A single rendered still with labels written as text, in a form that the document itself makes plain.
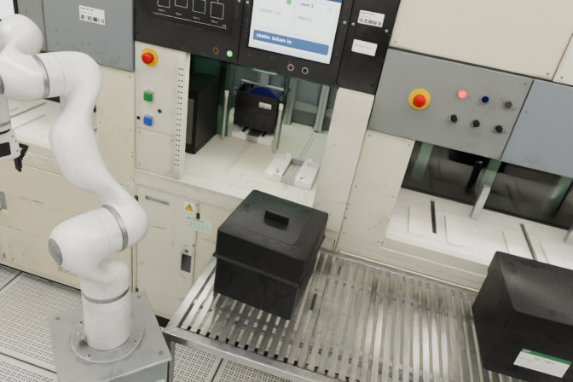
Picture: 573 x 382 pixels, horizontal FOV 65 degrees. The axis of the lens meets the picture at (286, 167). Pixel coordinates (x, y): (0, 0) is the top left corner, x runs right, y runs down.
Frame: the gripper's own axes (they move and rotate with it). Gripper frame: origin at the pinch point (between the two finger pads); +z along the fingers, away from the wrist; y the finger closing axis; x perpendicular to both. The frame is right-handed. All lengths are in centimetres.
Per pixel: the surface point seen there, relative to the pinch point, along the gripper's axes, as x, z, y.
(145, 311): -59, 25, 11
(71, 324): -49, 25, -6
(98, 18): 11, -44, 42
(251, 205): -64, 0, 50
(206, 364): -46, 101, 55
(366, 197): -87, 0, 87
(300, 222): -80, 0, 56
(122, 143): 3.8, 4.1, 45.9
